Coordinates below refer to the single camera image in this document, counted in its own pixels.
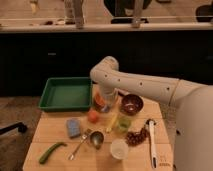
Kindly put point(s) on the purple bowl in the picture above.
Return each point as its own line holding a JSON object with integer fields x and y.
{"x": 131, "y": 104}

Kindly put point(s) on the orange bowl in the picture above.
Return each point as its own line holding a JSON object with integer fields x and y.
{"x": 99, "y": 101}

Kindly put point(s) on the red grapes bunch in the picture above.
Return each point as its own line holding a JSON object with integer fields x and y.
{"x": 136, "y": 138}

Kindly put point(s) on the orange fruit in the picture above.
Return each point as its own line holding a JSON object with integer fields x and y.
{"x": 93, "y": 116}

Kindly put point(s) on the green cucumber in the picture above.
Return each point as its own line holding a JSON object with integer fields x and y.
{"x": 44, "y": 157}

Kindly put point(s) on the metal spoon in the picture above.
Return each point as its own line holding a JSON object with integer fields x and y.
{"x": 84, "y": 137}

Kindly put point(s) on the green cup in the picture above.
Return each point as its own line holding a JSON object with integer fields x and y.
{"x": 123, "y": 124}

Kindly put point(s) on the blue sponge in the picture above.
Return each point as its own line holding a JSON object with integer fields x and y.
{"x": 73, "y": 128}

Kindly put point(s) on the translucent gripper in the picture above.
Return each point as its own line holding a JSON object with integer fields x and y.
{"x": 110, "y": 97}

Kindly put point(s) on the yellow banana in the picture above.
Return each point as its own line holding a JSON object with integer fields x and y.
{"x": 111, "y": 123}

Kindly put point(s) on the green plastic tray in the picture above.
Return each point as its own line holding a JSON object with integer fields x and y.
{"x": 64, "y": 94}

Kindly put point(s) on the white cup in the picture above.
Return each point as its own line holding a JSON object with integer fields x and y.
{"x": 119, "y": 149}

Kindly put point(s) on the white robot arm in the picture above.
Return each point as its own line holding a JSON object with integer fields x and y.
{"x": 193, "y": 147}

